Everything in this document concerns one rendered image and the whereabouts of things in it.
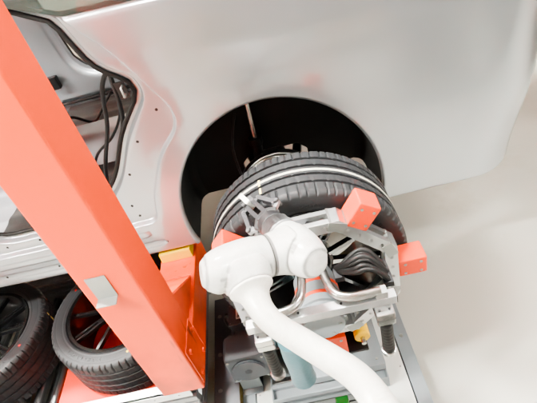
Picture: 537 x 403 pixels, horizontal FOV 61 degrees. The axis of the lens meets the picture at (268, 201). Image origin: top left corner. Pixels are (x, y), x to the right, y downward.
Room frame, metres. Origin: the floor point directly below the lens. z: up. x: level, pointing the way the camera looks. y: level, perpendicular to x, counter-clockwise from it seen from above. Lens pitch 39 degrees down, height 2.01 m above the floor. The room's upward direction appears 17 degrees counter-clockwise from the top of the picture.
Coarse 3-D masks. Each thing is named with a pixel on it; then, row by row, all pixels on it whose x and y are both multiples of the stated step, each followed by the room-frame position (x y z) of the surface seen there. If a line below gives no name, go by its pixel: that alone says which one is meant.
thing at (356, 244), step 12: (288, 216) 1.04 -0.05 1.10; (324, 240) 1.04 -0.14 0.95; (348, 240) 1.04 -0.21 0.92; (348, 252) 1.22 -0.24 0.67; (276, 276) 1.21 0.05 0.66; (288, 276) 1.06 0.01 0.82; (348, 276) 1.05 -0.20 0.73; (360, 276) 1.08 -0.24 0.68; (372, 276) 1.02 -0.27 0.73; (276, 288) 1.06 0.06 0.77; (288, 288) 1.16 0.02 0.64; (348, 288) 1.07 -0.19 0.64; (360, 288) 1.03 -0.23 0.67; (276, 300) 1.09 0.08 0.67; (288, 300) 1.10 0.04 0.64
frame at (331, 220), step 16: (336, 208) 0.99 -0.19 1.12; (304, 224) 0.96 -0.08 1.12; (320, 224) 0.94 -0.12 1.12; (336, 224) 0.93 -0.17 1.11; (368, 240) 0.93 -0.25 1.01; (384, 240) 0.92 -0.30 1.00; (384, 256) 0.93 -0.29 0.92; (240, 304) 0.97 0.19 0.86; (352, 320) 0.95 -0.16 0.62; (368, 320) 0.93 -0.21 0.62
